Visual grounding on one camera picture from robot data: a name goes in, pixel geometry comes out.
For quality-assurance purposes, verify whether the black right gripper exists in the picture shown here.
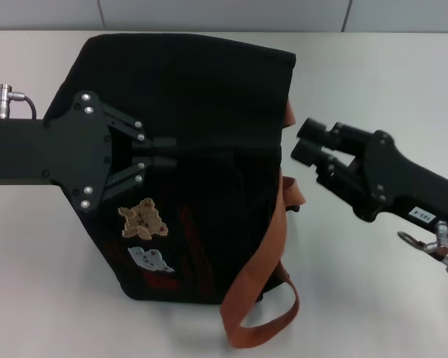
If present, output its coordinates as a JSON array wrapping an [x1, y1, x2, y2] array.
[[290, 117, 448, 236]]

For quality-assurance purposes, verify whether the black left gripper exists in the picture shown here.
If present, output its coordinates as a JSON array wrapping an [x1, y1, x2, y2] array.
[[0, 90, 178, 214]]

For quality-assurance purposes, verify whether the black bag with brown straps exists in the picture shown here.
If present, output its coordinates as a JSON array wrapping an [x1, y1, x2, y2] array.
[[43, 32, 307, 339]]

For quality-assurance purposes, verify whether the silver left gripper cable connector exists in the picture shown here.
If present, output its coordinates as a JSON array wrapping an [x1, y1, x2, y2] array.
[[0, 84, 37, 120]]

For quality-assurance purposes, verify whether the silver gripper cable connector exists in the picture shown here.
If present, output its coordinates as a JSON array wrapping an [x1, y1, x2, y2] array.
[[0, 84, 37, 120], [397, 219, 448, 277]]

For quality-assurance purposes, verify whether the silver right gripper cable connector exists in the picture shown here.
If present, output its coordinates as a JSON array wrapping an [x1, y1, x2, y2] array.
[[397, 219, 448, 277]]

